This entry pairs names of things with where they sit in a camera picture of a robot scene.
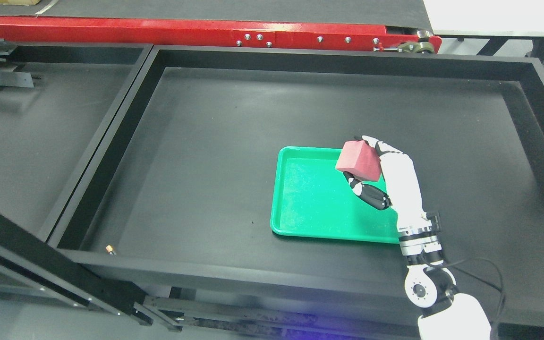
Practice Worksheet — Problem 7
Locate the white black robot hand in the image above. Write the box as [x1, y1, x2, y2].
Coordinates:
[343, 136, 432, 236]

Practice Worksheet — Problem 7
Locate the black metal shelf left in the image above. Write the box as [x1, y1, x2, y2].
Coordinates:
[0, 42, 153, 325]

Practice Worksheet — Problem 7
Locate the red metal beam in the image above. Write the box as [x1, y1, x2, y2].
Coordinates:
[0, 17, 442, 52]

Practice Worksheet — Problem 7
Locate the black metal shelf right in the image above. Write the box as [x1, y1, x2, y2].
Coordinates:
[48, 46, 544, 339]

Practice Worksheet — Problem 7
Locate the green plastic tray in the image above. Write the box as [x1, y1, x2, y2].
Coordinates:
[270, 146, 399, 245]

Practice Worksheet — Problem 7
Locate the pink foam block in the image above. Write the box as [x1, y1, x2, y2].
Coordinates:
[335, 140, 382, 182]

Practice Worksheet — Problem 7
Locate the black metal shelf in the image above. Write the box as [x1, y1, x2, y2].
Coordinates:
[0, 42, 153, 325]
[48, 46, 544, 339]

